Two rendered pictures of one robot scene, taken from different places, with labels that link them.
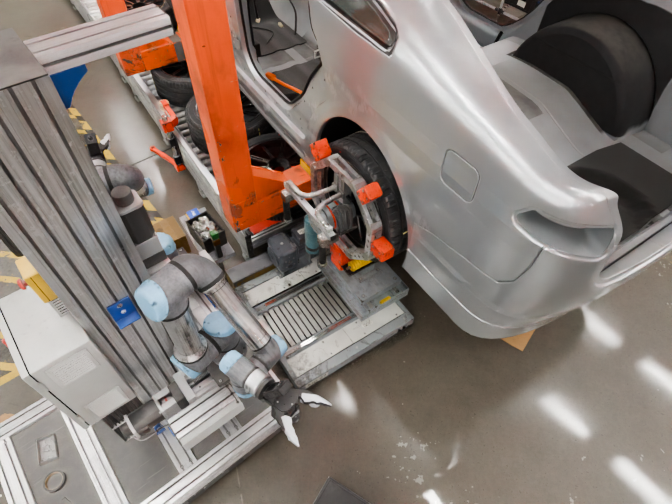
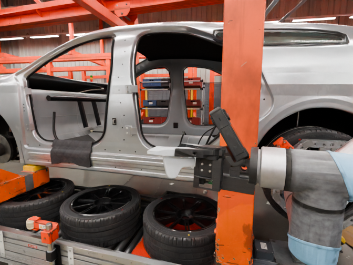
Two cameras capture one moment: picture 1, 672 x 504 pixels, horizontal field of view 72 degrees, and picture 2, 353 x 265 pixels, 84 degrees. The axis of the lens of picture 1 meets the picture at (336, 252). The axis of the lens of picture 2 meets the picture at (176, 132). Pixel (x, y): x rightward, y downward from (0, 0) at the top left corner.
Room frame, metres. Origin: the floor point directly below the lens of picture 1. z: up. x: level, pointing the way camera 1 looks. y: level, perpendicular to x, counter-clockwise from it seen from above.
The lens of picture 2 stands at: (1.33, 1.38, 1.33)
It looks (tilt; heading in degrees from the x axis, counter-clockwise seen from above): 8 degrees down; 320
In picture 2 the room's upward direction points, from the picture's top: straight up
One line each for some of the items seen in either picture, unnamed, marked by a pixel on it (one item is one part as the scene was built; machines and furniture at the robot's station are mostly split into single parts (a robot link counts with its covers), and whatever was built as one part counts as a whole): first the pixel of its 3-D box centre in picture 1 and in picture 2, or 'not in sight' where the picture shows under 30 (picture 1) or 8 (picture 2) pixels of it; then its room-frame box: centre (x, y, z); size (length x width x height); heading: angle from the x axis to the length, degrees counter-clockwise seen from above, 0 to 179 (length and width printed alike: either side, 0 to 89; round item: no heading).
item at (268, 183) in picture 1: (290, 176); not in sight; (2.05, 0.28, 0.69); 0.52 x 0.17 x 0.35; 125
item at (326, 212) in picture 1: (331, 214); not in sight; (1.60, 0.03, 0.85); 0.21 x 0.14 x 0.14; 125
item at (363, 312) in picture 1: (361, 276); not in sight; (1.74, -0.17, 0.13); 0.50 x 0.36 x 0.10; 35
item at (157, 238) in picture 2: (280, 174); (185, 224); (2.39, 0.40, 0.39); 0.66 x 0.66 x 0.24
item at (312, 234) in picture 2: not in sight; (311, 222); (1.43, 0.97, 1.12); 0.11 x 0.08 x 0.11; 116
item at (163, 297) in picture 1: (181, 327); not in sight; (0.75, 0.50, 1.19); 0.15 x 0.12 x 0.55; 145
